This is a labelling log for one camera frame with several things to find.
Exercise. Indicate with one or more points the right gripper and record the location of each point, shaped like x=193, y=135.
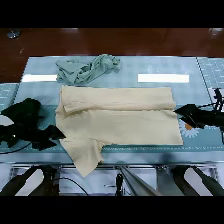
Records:
x=198, y=118

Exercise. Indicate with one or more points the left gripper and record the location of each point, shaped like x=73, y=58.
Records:
x=37, y=136

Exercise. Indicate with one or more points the beige T-shirt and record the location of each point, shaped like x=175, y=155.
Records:
x=126, y=120

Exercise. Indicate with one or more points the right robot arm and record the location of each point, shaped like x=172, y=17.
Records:
x=215, y=119

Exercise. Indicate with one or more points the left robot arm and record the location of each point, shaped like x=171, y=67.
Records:
x=20, y=113

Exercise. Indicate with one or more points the grey-green garment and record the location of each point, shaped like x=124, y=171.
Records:
x=87, y=70

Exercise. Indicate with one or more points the silver frame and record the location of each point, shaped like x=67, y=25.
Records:
x=140, y=186

